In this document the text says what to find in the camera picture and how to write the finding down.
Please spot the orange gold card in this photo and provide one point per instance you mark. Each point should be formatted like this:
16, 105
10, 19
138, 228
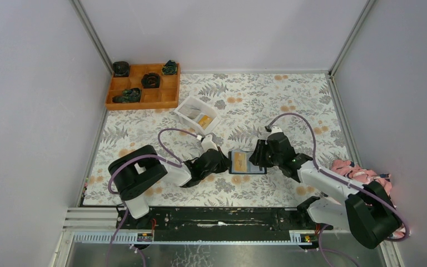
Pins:
239, 160

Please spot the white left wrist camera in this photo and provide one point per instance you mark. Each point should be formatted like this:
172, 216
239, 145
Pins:
207, 142

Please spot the black red rolled item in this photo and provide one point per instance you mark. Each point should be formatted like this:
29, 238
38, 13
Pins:
151, 80

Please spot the orange card in box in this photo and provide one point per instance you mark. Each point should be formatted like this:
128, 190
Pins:
205, 121

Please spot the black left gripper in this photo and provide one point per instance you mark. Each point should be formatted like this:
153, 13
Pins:
223, 164

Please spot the dark green rolled item front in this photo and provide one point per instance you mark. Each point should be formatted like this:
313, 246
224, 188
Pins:
132, 95

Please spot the floral paper table mat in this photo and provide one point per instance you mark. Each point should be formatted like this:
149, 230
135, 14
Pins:
300, 104

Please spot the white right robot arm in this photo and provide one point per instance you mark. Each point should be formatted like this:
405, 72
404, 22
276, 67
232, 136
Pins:
365, 210

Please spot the orange compartment tray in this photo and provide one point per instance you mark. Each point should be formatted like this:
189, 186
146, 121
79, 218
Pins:
166, 96

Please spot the dark green rolled item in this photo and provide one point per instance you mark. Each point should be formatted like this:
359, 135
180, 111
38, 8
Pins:
170, 68
132, 95

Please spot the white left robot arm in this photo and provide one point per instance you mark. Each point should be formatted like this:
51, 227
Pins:
135, 173

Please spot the white plastic card box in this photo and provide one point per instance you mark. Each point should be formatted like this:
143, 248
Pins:
191, 109

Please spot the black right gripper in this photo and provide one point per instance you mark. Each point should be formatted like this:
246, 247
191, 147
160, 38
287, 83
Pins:
257, 156

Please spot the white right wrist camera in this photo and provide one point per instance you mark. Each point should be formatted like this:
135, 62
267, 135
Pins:
273, 129

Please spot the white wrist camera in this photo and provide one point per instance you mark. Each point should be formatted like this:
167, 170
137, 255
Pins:
207, 142
273, 129

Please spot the slotted white cable duct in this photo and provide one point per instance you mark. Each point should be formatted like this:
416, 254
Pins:
198, 238

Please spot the black metal base rail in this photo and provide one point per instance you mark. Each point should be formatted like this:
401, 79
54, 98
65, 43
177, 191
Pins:
226, 220

